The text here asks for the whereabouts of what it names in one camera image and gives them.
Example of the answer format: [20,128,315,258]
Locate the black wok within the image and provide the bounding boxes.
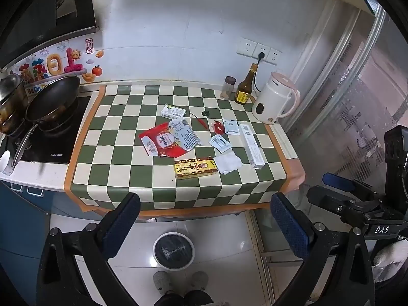
[13,75,81,169]

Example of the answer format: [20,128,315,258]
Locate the person's leg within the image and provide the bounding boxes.
[184,289,215,306]
[155,291,185,306]

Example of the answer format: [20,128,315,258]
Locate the white ladle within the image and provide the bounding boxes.
[0,150,15,176]

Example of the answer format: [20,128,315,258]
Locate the yellow red carton box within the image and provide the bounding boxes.
[174,158,219,180]

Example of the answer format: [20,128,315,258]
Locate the person's right forearm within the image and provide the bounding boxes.
[371,239,408,283]

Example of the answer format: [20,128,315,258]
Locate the person's left leg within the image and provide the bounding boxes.
[155,291,185,306]

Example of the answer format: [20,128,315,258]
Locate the white sachet with round logo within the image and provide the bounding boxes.
[222,119,240,135]

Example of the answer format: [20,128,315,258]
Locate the red chili pepper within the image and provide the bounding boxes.
[191,113,210,131]

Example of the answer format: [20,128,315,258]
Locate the red food packet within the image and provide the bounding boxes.
[138,123,192,158]

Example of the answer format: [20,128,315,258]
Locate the white tissue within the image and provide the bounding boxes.
[213,152,243,175]

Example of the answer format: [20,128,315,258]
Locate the black induction cooktop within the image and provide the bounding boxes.
[5,94,93,164]

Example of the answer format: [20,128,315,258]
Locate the black range hood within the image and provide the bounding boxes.
[0,0,98,74]

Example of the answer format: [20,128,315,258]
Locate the long white carton box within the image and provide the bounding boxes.
[239,124,266,169]

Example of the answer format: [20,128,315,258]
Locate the brown sauce bottle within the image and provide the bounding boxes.
[235,63,259,105]

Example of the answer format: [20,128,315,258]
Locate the white wall socket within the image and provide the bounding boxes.
[236,37,257,55]
[253,42,271,60]
[266,48,283,65]

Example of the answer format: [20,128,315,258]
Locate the clear spice jar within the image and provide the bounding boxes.
[221,76,236,100]

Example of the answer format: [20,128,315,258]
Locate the colourful wall stickers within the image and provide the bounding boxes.
[9,38,106,94]

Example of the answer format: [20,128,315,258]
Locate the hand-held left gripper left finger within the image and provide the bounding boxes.
[36,193,154,306]

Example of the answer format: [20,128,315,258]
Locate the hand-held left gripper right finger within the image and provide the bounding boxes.
[271,193,375,306]

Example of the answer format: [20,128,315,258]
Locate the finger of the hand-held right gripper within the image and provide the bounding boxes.
[323,173,383,203]
[308,185,388,227]

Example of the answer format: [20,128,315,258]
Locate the green white checkered table mat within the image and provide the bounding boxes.
[65,84,306,219]

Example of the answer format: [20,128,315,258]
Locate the white sachet with blue print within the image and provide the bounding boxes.
[209,134,233,153]

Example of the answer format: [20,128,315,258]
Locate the small green white box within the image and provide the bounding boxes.
[160,104,187,119]

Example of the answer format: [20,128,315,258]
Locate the steel pot with lid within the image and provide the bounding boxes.
[0,73,29,134]

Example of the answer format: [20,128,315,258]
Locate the torn white blue packet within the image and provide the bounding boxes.
[168,118,205,151]

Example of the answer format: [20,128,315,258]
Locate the blue kitchen cabinet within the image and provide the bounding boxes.
[0,181,106,306]

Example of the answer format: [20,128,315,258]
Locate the round white trash bin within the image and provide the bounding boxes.
[152,232,195,271]

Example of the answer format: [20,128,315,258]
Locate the person's left slipper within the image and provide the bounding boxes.
[153,271,171,292]

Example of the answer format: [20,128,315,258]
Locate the person's right leg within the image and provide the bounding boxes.
[184,289,215,306]

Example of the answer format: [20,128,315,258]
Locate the white pink electric kettle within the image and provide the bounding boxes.
[252,72,301,125]

